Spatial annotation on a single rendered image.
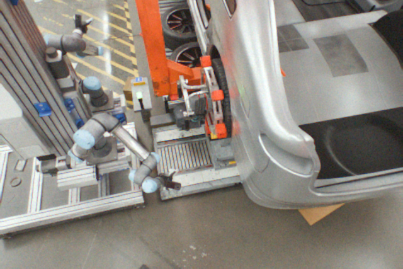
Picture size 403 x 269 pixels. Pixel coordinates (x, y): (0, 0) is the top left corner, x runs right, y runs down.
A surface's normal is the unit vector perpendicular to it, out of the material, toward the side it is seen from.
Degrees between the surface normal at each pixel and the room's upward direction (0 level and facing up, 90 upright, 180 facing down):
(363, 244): 0
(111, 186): 0
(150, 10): 90
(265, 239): 0
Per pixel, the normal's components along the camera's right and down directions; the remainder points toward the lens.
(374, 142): 0.00, -0.60
